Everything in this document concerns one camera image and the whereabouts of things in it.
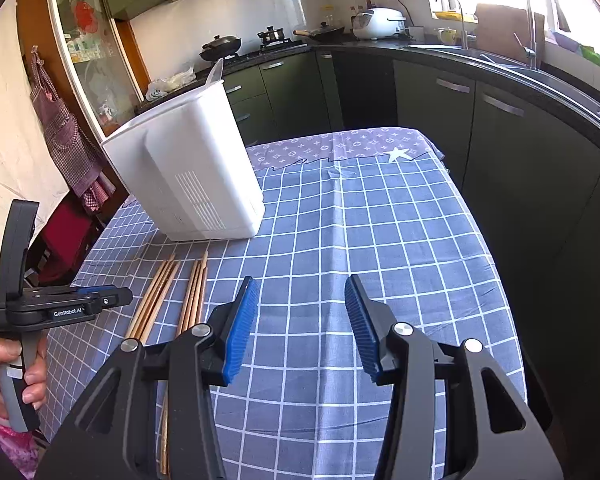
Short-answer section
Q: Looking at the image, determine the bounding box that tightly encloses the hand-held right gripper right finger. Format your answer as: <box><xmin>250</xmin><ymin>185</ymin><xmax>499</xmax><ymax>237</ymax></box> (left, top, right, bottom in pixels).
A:
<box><xmin>344</xmin><ymin>274</ymin><xmax>566</xmax><ymax>480</ymax></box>

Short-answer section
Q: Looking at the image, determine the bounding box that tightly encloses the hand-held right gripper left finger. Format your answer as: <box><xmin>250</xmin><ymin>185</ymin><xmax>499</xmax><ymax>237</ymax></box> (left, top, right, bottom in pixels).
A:
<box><xmin>35</xmin><ymin>276</ymin><xmax>261</xmax><ymax>480</ymax></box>

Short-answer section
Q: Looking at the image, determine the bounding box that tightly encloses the row of wooden chopsticks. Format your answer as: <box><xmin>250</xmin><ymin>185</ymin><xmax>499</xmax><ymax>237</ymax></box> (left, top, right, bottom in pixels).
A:
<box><xmin>124</xmin><ymin>250</ymin><xmax>211</xmax><ymax>477</ymax></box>

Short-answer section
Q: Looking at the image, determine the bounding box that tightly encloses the white plastic utensil holder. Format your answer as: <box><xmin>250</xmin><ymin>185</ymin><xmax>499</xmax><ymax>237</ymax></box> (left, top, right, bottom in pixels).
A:
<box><xmin>101</xmin><ymin>58</ymin><xmax>266</xmax><ymax>242</ymax></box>

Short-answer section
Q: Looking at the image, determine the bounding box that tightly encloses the person's left forearm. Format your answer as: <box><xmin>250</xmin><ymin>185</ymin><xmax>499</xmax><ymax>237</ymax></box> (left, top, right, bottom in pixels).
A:
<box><xmin>0</xmin><ymin>406</ymin><xmax>42</xmax><ymax>480</ymax></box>

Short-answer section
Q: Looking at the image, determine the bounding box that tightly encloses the dark wooden chair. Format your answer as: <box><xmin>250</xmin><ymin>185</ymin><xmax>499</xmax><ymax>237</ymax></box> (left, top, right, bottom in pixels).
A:
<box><xmin>29</xmin><ymin>194</ymin><xmax>107</xmax><ymax>283</ymax></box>

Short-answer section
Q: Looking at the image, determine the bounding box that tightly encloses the blue checked tablecloth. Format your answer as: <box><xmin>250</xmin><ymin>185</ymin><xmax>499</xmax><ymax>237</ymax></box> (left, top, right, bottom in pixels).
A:
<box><xmin>45</xmin><ymin>126</ymin><xmax>527</xmax><ymax>480</ymax></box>

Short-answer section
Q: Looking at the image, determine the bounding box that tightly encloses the red checked apron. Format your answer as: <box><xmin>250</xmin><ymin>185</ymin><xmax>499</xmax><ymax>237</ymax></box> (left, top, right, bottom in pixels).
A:
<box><xmin>28</xmin><ymin>46</ymin><xmax>117</xmax><ymax>214</ymax></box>

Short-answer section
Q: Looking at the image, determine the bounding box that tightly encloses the clear plastic bag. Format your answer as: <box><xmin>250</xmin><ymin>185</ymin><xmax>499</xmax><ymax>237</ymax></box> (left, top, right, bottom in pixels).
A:
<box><xmin>146</xmin><ymin>62</ymin><xmax>197</xmax><ymax>101</ymax></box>

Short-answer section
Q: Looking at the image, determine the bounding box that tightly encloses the dark green base cabinet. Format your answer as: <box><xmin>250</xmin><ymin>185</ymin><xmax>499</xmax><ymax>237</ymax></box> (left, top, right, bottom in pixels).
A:
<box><xmin>315</xmin><ymin>50</ymin><xmax>600</xmax><ymax>463</ymax></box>
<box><xmin>224</xmin><ymin>50</ymin><xmax>332</xmax><ymax>147</ymax></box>

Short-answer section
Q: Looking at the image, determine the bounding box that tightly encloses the glass cabinet door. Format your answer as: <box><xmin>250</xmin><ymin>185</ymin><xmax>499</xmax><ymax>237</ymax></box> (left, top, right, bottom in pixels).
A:
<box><xmin>45</xmin><ymin>0</ymin><xmax>147</xmax><ymax>152</ymax></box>

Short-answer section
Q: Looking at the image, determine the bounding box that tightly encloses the black wok with lid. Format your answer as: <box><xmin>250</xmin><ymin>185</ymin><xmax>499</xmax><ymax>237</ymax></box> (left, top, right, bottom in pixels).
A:
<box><xmin>198</xmin><ymin>35</ymin><xmax>243</xmax><ymax>63</ymax></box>

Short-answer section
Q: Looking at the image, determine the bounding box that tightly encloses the black stove burner grate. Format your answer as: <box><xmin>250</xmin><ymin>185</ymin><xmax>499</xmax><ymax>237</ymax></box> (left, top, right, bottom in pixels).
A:
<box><xmin>257</xmin><ymin>25</ymin><xmax>294</xmax><ymax>51</ymax></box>

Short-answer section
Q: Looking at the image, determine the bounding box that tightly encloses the black pan with lid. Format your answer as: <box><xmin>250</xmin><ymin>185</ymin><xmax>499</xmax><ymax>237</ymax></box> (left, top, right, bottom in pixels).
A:
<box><xmin>293</xmin><ymin>21</ymin><xmax>347</xmax><ymax>44</ymax></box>

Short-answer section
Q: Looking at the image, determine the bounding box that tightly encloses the black kitchen countertop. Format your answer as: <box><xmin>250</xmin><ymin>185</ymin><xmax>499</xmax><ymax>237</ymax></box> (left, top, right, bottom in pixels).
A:
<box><xmin>134</xmin><ymin>34</ymin><xmax>600</xmax><ymax>152</ymax></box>

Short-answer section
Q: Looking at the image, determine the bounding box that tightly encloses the white rice cooker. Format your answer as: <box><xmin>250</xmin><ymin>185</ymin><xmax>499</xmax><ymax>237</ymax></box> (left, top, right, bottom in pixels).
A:
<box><xmin>351</xmin><ymin>7</ymin><xmax>409</xmax><ymax>41</ymax></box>

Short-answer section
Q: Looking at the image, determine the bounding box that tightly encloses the small chrome faucet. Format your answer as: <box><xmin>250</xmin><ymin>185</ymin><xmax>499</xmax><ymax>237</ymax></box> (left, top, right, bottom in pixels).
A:
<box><xmin>434</xmin><ymin>0</ymin><xmax>472</xmax><ymax>50</ymax></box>

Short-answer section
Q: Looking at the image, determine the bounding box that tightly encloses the brown cutting board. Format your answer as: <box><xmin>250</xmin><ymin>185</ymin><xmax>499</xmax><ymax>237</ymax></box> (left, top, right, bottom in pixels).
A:
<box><xmin>474</xmin><ymin>3</ymin><xmax>546</xmax><ymax>64</ymax></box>

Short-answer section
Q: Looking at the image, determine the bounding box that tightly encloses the tall chrome faucet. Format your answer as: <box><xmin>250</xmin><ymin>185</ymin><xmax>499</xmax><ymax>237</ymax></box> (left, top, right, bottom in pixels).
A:
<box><xmin>522</xmin><ymin>0</ymin><xmax>562</xmax><ymax>71</ymax></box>

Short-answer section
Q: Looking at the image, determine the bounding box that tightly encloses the green plastic bag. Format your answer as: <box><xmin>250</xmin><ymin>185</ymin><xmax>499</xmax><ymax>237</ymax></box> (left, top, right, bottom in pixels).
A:
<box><xmin>579</xmin><ymin>45</ymin><xmax>600</xmax><ymax>77</ymax></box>

